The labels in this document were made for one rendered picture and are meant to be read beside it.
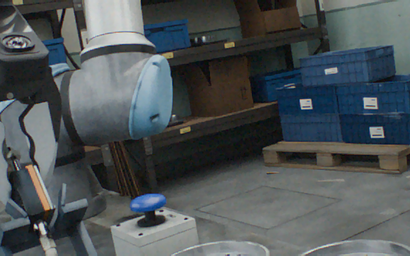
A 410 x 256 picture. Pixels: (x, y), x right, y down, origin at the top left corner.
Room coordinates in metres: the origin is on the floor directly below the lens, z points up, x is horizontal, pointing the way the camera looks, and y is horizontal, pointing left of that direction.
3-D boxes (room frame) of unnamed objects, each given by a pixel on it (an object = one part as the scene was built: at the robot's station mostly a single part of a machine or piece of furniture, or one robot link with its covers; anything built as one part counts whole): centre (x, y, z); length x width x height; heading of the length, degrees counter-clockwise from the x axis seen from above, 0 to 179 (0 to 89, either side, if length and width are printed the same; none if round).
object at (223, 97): (4.82, -0.14, 0.67); 0.52 x 0.43 x 0.43; 122
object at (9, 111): (0.92, 0.24, 0.97); 0.13 x 0.12 x 0.14; 81
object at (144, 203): (0.64, 0.08, 0.85); 0.04 x 0.04 x 0.05
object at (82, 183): (0.92, 0.25, 0.85); 0.15 x 0.15 x 0.10
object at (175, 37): (4.55, 0.32, 1.11); 0.52 x 0.38 x 0.22; 122
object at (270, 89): (5.16, -0.68, 0.56); 0.52 x 0.38 x 0.22; 119
